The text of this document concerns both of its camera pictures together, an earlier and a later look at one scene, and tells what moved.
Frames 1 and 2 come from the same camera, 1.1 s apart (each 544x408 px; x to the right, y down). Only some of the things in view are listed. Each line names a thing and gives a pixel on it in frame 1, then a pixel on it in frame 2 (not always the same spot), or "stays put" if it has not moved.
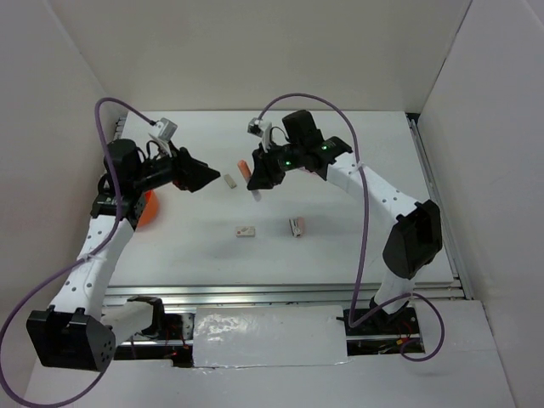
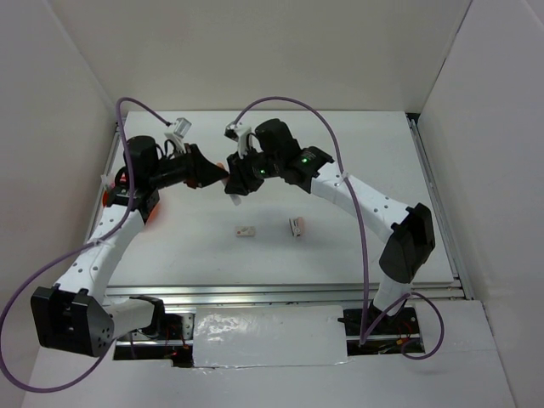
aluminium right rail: x=447 y=235 stays put
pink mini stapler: x=297 y=226 stays put
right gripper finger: x=259 y=160 to x=235 y=164
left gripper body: x=166 y=169 stays put
